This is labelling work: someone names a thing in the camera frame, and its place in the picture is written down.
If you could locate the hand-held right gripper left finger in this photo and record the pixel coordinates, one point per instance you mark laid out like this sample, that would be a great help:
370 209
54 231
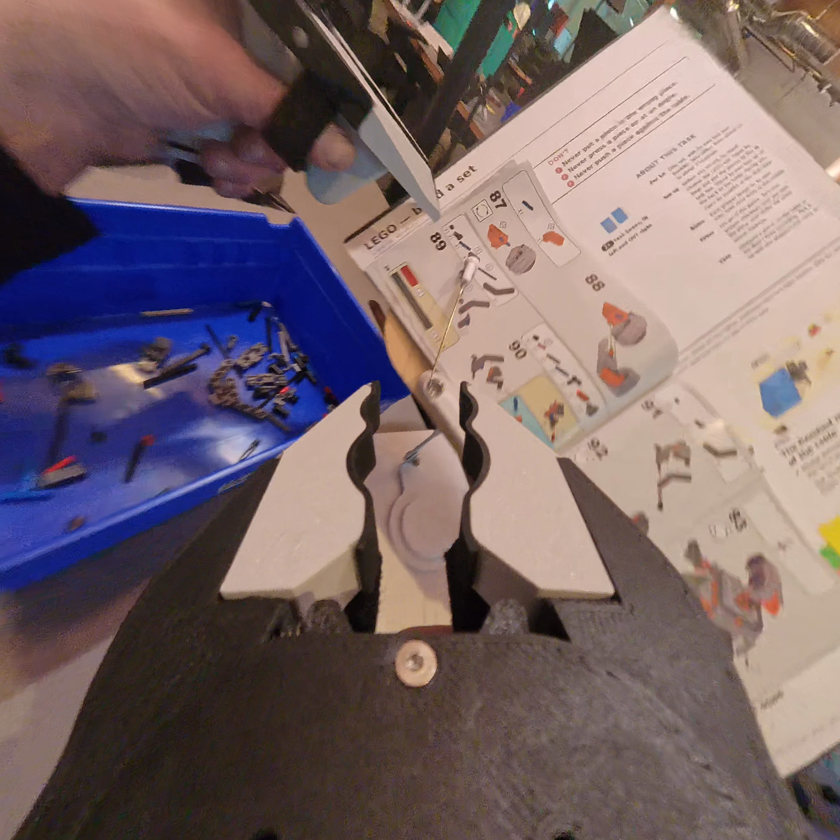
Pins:
295 525

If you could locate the large white instruction sheet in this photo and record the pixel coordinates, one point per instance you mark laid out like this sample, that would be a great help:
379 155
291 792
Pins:
722 197

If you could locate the pile of small dark bricks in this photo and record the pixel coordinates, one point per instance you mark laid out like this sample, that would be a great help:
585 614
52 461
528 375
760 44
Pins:
262 384

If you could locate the white tablet stand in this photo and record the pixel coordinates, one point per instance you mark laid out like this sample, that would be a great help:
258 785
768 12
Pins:
420 525

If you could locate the blue bin with white tag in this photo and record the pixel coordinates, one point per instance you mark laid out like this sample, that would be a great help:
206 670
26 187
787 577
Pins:
197 262

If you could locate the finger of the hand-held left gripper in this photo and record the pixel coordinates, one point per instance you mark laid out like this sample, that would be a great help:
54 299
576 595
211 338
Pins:
400 157

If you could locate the black pole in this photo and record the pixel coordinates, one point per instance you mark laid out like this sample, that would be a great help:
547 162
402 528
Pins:
459 72

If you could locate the green bag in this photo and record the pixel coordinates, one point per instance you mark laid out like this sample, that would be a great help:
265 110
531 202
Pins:
459 19

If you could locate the instruction booklet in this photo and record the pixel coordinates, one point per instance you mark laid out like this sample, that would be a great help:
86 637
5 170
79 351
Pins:
525 315

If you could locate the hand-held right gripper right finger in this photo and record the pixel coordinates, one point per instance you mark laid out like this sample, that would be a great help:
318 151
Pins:
538 525

